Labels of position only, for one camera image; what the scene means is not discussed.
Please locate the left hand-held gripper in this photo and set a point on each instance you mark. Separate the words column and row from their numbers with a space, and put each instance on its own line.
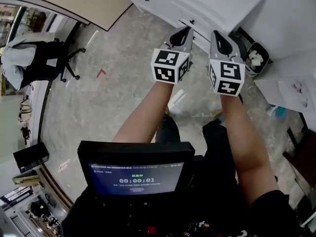
column 165, row 67

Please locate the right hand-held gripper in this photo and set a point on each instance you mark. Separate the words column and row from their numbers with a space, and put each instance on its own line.
column 228, row 76

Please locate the white drawer with black knob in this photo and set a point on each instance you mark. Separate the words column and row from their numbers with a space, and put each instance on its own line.
column 197, row 18

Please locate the person's left forearm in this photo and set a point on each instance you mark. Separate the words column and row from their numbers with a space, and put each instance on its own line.
column 145, row 112

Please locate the person's right forearm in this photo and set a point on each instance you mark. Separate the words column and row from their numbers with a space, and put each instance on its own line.
column 247, row 144

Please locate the crumpled white paper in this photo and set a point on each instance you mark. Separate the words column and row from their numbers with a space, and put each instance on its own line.
column 255, row 58

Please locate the black waste bin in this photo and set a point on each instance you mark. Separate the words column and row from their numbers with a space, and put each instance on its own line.
column 261, row 63

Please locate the person's shoe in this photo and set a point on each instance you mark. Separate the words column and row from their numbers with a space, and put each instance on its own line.
column 218, row 116

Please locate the white side table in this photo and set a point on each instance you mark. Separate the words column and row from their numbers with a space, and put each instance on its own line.
column 276, row 85

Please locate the teal packet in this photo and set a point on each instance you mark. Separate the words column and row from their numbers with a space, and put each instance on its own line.
column 279, row 111

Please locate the white paper sheet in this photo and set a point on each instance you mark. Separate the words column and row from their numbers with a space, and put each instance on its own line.
column 296, row 92

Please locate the white cabinet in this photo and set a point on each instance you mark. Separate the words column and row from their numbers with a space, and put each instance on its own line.
column 217, row 1

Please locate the dark wooden chair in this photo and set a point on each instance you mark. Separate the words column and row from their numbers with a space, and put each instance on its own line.
column 303, row 154

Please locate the black chest-mounted screen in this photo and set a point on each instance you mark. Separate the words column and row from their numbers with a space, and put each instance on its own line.
column 135, row 171

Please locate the black office chair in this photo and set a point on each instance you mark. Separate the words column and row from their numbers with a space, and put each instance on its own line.
column 49, row 58

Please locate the grey jacket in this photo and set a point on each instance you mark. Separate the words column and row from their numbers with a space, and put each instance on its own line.
column 17, row 55

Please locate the black box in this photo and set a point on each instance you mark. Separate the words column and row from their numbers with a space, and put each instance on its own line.
column 30, row 157

